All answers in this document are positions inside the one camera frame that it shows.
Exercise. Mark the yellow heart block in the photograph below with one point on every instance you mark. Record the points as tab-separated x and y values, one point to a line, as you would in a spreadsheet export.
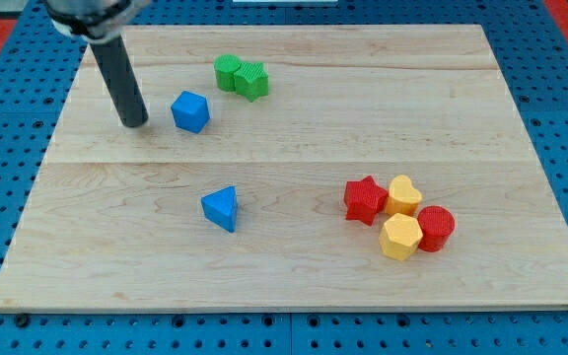
403	198

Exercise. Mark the red star block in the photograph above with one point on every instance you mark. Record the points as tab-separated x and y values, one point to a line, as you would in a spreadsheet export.
364	199

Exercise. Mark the green star block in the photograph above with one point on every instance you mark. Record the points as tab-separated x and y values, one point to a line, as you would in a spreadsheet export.
251	81

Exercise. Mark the blue cube block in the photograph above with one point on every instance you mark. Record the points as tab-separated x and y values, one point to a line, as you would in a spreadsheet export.
190	112

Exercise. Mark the light wooden board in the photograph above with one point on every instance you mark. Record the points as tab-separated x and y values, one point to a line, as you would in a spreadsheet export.
114	223

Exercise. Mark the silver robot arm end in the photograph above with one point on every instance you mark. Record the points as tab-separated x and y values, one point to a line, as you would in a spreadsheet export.
95	21

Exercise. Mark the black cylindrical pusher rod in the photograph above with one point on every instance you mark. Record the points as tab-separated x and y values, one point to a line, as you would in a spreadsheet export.
121	84

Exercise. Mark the yellow hexagon block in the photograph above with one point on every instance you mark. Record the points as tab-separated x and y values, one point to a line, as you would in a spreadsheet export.
400	236

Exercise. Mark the blue triangle block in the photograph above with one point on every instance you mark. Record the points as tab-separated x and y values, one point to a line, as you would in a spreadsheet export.
221	208

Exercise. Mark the red cylinder block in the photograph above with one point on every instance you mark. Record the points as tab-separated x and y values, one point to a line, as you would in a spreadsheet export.
437	223

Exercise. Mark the green cylinder block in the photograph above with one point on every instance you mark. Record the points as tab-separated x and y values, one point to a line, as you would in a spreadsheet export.
225	67

